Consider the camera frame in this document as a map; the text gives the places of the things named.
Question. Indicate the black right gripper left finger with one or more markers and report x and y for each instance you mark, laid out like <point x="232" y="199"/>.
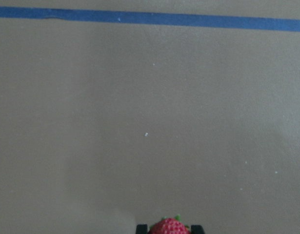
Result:
<point x="141" y="229"/>

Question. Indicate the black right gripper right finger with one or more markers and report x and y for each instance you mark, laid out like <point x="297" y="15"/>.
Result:
<point x="197" y="229"/>

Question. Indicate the red strawberry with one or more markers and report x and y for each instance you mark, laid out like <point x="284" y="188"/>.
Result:
<point x="169" y="225"/>

